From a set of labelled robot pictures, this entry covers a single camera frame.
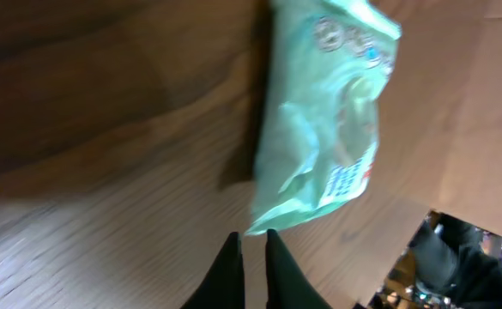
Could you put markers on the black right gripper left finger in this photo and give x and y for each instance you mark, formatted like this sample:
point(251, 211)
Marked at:
point(223, 287)

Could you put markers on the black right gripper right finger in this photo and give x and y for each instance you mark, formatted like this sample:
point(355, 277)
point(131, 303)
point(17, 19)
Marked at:
point(288, 287)

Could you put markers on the teal snack packet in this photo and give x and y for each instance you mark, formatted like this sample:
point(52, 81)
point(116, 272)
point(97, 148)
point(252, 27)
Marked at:
point(330, 62)

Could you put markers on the dark clutter beyond table edge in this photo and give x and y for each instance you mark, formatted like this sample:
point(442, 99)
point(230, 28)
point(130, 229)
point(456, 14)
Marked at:
point(448, 263)

